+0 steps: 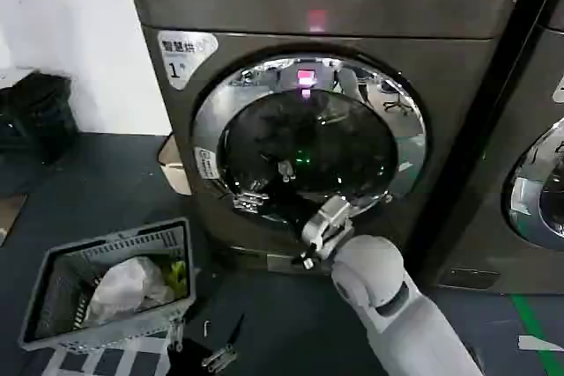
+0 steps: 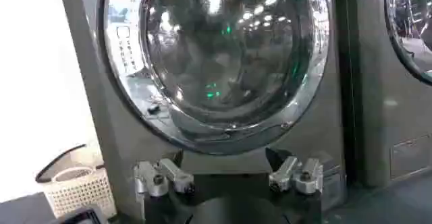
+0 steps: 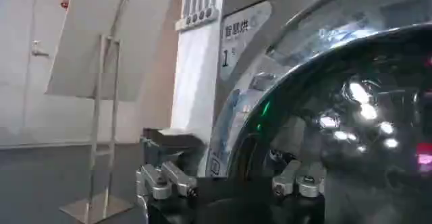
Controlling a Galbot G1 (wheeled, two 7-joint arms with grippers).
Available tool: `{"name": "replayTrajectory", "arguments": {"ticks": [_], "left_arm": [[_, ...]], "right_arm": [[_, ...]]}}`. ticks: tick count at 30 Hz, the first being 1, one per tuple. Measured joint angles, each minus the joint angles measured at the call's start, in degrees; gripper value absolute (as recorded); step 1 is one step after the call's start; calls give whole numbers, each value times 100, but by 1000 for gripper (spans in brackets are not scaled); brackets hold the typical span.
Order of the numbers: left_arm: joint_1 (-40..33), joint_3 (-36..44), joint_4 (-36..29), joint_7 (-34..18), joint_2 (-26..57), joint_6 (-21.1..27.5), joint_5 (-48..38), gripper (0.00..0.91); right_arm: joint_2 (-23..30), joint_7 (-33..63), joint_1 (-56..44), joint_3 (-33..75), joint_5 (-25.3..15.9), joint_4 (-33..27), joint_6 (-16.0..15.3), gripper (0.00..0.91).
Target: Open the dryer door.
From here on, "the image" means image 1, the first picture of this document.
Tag open cardboard box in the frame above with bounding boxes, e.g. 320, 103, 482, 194
157, 132, 193, 195

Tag yellow-green cloth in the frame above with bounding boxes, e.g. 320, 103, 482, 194
161, 260, 189, 291

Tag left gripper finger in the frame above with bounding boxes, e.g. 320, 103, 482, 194
201, 313, 246, 369
167, 317, 185, 354

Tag round glass dryer door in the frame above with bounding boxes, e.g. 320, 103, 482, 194
191, 54, 428, 237

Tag grey dryer without numbered sticker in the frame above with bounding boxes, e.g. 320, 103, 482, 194
420, 0, 564, 297

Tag grey slatted plastic laundry basket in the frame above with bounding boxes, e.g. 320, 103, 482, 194
17, 216, 198, 376

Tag white flat box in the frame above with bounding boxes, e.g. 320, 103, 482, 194
0, 66, 39, 89

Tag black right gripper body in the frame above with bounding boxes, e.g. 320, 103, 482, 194
263, 180, 328, 236

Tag white cloth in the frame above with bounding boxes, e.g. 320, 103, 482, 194
83, 256, 174, 322

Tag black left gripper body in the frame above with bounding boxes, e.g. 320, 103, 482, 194
166, 338, 213, 376

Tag round chrome-rimmed dryer door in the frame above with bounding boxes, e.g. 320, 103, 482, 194
501, 116, 564, 259

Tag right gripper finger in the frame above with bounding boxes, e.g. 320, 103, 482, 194
232, 189, 271, 215
259, 153, 295, 183

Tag flat cardboard sheet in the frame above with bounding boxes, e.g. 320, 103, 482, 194
0, 194, 28, 246

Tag dark clothes in drum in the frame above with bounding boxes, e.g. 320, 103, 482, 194
226, 92, 397, 195

